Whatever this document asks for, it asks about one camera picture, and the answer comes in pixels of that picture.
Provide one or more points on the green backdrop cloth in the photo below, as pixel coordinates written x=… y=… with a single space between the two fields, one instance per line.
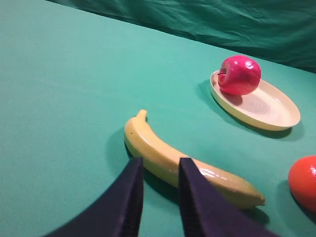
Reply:
x=281 y=31

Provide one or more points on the yellow banana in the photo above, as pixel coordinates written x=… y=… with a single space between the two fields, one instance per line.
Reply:
x=162 y=160

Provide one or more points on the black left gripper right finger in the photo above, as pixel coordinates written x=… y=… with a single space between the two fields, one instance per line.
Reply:
x=206 y=213

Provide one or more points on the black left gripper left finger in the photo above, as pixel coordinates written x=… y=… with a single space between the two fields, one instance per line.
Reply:
x=116 y=213

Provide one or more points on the red apple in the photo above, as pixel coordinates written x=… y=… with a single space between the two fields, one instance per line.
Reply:
x=239 y=75

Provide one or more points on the orange fruit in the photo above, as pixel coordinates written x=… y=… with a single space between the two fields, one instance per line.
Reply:
x=302 y=182

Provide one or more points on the yellow plate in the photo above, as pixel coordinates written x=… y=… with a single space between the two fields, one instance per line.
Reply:
x=265 y=108

